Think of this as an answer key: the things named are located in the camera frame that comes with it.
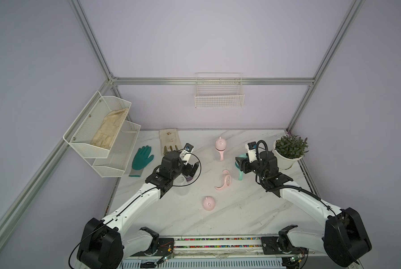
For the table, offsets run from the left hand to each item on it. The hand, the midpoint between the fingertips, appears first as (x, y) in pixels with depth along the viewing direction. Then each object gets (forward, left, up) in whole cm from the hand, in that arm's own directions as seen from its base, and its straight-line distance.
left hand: (188, 159), depth 82 cm
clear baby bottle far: (-20, +1, +13) cm, 24 cm away
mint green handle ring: (-5, -27, -9) cm, 29 cm away
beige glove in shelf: (+4, +39, +12) cm, 41 cm away
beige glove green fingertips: (+29, +17, -18) cm, 38 cm away
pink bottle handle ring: (+8, -18, -8) cm, 21 cm away
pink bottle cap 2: (-17, -10, -14) cm, 24 cm away
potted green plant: (+8, -53, -1) cm, 54 cm away
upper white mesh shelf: (+5, +43, +14) cm, 45 cm away
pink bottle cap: (+11, -17, -2) cm, 20 cm away
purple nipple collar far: (-1, +1, -18) cm, 18 cm away
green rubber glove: (+12, +33, -18) cm, 39 cm away
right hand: (+2, -28, -3) cm, 28 cm away
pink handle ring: (-3, -21, -17) cm, 28 cm away
